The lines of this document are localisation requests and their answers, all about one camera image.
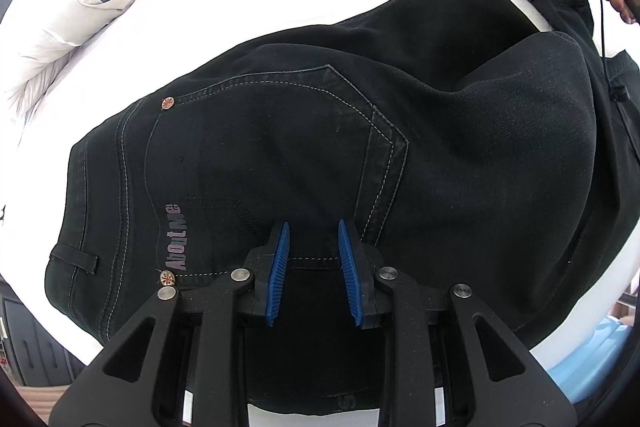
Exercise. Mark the light blue container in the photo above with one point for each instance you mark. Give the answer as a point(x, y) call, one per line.
point(590, 362)

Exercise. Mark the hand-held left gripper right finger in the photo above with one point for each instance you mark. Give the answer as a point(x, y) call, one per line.
point(350, 277)

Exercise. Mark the white and blue quilt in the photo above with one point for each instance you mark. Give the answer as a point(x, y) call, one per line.
point(47, 27)

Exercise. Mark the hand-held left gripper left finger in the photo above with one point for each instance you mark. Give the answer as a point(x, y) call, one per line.
point(278, 274)

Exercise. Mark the dark cabinet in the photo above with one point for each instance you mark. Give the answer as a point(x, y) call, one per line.
point(30, 337)

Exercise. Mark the black denim pants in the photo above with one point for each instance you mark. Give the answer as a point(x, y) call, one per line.
point(310, 127)

